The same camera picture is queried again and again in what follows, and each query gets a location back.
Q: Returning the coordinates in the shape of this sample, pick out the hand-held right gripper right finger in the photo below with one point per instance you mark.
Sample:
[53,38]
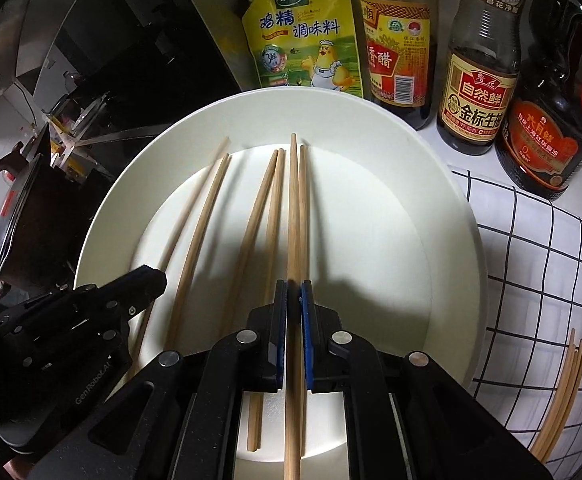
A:
[308,335]

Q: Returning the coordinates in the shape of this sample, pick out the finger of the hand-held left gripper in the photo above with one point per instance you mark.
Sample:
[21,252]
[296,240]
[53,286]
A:
[143,287]

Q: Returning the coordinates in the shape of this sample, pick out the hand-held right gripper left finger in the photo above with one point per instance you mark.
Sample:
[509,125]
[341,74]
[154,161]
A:
[281,335]

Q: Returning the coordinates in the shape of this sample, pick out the tapered wooden chopstick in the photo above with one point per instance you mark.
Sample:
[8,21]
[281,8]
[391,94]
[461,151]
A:
[293,235]
[257,210]
[303,210]
[205,235]
[201,190]
[275,220]

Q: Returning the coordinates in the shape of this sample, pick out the white round bowl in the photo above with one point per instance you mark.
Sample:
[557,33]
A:
[371,210]

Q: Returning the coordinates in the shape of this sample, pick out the white black-grid table mat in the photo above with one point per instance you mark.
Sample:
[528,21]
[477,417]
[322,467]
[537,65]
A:
[546,285]

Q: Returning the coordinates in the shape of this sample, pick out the black range hood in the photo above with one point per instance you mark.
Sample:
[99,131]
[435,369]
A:
[146,35]

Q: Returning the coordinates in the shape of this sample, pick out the yellow-capped clear soy sauce bottle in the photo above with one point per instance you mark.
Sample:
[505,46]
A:
[476,105]

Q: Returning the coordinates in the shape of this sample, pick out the yellow-capped vinegar bottle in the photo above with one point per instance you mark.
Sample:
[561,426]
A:
[396,60]

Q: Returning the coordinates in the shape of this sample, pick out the large red-capped soy sauce jug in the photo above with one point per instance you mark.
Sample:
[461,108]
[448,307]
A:
[536,150]

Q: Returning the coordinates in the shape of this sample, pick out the yellow seasoning pouch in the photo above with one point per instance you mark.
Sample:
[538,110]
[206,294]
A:
[296,20]

